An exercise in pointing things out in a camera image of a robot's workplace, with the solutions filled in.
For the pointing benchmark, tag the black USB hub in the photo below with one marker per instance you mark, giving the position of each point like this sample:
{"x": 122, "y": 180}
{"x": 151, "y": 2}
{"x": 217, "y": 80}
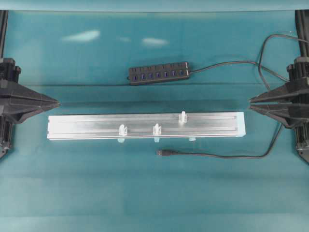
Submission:
{"x": 159, "y": 73}

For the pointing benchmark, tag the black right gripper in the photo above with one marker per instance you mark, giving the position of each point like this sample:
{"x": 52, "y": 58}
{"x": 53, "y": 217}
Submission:
{"x": 291, "y": 115}

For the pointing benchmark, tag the silver aluminium rail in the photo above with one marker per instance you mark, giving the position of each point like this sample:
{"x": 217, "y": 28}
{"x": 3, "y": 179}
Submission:
{"x": 144, "y": 126}

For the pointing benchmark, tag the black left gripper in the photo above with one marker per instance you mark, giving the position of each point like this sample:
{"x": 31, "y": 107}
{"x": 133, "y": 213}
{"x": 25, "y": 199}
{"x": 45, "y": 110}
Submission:
{"x": 14, "y": 93}

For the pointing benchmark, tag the black left frame post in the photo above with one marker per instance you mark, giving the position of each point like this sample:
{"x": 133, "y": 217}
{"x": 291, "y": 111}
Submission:
{"x": 3, "y": 28}

